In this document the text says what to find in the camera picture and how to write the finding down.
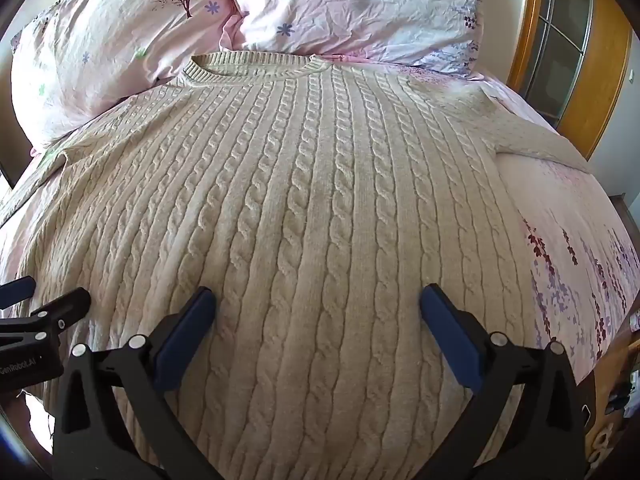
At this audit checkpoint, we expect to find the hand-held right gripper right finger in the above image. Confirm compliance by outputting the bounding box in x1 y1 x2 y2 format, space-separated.
419 283 587 480

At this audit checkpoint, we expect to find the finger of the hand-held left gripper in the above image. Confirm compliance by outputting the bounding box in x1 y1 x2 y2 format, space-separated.
0 276 37 311
0 288 92 347

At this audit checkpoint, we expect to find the pink floral pillow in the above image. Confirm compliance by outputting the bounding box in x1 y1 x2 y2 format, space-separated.
220 0 487 77

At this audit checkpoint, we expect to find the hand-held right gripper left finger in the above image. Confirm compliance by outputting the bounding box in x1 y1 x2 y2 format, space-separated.
52 286 224 480

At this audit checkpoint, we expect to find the cream cable-knit sweater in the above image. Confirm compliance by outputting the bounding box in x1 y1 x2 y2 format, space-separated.
0 51 598 480

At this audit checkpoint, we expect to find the pink floral bed sheet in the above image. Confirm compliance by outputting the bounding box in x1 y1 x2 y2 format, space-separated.
0 67 632 391

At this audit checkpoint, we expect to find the wooden bedside table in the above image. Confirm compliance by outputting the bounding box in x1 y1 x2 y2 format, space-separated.
582 325 640 480

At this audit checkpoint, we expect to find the wooden glass-panel door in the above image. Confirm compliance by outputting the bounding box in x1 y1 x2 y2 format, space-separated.
506 0 632 161

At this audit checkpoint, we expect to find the pink tree-print pillow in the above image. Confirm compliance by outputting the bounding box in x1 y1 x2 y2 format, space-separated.
10 0 246 153

